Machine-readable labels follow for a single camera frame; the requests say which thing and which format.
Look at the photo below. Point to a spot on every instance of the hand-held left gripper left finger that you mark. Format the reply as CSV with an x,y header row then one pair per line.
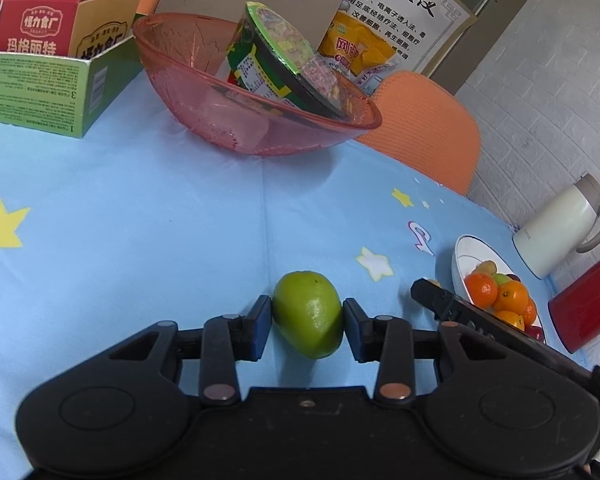
x,y
254,342

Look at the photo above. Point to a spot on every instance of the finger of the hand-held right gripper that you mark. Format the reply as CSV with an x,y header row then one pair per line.
x,y
450,305

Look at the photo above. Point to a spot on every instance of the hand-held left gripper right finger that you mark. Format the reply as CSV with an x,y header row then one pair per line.
x,y
362,347

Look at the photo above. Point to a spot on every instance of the orange tangerine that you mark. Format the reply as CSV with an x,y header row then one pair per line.
x,y
481,290
510,320
531,311

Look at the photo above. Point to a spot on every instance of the white plate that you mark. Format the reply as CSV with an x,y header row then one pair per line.
x,y
462,260

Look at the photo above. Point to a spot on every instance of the green jujube fruit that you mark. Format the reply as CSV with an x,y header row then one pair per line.
x,y
502,278
307,312

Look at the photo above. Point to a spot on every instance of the large orange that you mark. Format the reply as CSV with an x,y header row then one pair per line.
x,y
511,296

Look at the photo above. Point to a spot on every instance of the red kettle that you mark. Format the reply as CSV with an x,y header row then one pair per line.
x,y
590,305

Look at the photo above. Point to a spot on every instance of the white thermos jug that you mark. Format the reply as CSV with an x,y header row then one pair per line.
x,y
555,230

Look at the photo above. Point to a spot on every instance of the printed blue tablecloth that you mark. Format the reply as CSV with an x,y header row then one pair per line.
x,y
155,235

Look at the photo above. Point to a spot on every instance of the pink plastic bowl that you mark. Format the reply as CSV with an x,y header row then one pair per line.
x,y
190,85

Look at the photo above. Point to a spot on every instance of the yellow snack bag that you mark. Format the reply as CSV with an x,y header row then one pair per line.
x,y
360,45

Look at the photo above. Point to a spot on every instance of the instant noodle cup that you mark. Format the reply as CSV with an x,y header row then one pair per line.
x,y
260,60

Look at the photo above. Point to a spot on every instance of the green cardboard box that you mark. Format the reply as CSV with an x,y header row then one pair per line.
x,y
30,85

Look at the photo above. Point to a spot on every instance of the red snack box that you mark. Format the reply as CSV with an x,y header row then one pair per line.
x,y
30,10

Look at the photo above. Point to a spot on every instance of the wall poster with black lettering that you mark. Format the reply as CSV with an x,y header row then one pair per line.
x,y
420,5

